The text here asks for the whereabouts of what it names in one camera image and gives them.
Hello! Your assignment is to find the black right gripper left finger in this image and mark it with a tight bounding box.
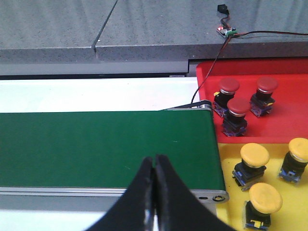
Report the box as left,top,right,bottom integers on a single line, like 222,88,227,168
87,157,154,231

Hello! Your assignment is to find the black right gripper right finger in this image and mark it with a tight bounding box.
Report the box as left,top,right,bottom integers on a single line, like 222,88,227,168
155,154,234,231

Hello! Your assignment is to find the yellow mushroom push button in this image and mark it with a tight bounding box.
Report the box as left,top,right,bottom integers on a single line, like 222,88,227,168
244,182,283,231
232,143,270,191
279,138,308,184

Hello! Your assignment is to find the red mushroom push button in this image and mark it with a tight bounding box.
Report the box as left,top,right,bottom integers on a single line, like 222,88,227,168
222,97,250,137
213,77,240,117
250,77,279,117

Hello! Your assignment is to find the black drive belt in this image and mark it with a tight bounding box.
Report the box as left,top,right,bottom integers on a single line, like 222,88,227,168
162,100,212,111

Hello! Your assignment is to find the yellow plastic tray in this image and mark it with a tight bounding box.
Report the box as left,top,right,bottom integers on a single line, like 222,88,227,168
216,143,308,231

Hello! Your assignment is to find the red plastic bin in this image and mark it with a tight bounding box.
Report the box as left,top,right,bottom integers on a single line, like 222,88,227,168
196,57,308,143

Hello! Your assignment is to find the right grey stone slab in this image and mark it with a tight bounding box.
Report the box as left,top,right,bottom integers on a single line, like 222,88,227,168
96,0,308,62

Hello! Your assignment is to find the grey stone slab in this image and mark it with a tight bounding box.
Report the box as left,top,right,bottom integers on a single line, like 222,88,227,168
96,0,308,62
0,0,115,64

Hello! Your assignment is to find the circuit board with red light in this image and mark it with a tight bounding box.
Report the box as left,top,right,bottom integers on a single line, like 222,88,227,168
216,26,237,39

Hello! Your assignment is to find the white base panel under slabs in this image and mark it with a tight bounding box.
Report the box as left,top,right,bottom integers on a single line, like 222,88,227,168
0,61,189,76

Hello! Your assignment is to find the small black device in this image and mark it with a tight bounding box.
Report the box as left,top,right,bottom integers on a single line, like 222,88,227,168
217,4,230,15

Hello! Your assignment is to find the left grey stone slab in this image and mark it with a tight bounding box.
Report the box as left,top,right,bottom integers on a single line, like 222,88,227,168
0,0,115,64

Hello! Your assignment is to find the aluminium conveyor frame rail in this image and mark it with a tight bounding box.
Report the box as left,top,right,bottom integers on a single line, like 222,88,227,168
0,107,230,212

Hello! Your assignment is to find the thin red wire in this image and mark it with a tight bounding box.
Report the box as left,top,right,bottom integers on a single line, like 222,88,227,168
191,36,233,104

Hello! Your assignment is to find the red and black power cable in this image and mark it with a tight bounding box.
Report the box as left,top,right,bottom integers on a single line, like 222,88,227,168
234,30,308,39

